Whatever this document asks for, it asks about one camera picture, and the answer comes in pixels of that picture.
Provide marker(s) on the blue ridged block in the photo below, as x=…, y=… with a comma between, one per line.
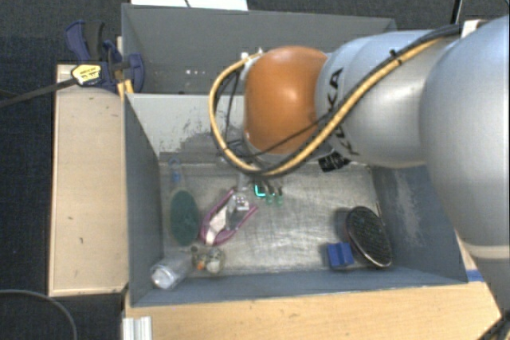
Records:
x=338, y=255

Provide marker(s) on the clear plastic cup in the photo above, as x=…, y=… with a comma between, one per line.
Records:
x=167, y=272

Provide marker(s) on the pale wood flat board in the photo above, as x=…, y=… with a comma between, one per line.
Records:
x=89, y=191

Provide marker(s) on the black cylinder on white bracket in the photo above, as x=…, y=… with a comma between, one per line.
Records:
x=334, y=162

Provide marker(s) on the grey metal bin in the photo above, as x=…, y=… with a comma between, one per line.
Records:
x=303, y=235

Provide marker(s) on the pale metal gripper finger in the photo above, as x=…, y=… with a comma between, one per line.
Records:
x=236, y=216
x=218, y=220

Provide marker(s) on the black round mesh disc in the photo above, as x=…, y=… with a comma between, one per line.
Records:
x=368, y=237

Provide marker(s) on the small grey and orange toy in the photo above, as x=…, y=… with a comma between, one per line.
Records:
x=211, y=260

